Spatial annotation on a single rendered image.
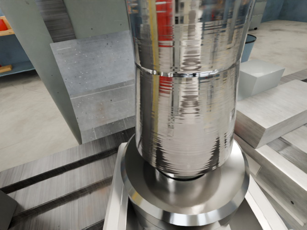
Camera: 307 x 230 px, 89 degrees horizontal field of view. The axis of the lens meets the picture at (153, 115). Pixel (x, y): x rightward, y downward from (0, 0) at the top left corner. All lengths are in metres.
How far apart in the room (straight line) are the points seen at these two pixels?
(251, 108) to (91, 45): 0.44
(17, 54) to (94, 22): 4.18
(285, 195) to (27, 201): 0.38
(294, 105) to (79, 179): 0.35
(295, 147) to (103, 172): 0.30
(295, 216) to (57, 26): 0.60
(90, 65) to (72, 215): 0.38
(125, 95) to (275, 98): 0.38
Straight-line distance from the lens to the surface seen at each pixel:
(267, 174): 0.27
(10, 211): 0.35
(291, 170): 0.25
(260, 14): 6.04
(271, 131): 0.25
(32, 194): 0.36
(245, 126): 0.25
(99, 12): 0.54
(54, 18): 0.54
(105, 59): 0.52
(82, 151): 0.37
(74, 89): 0.52
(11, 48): 4.66
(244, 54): 2.41
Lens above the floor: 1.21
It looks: 39 degrees down
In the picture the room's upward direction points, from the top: 6 degrees counter-clockwise
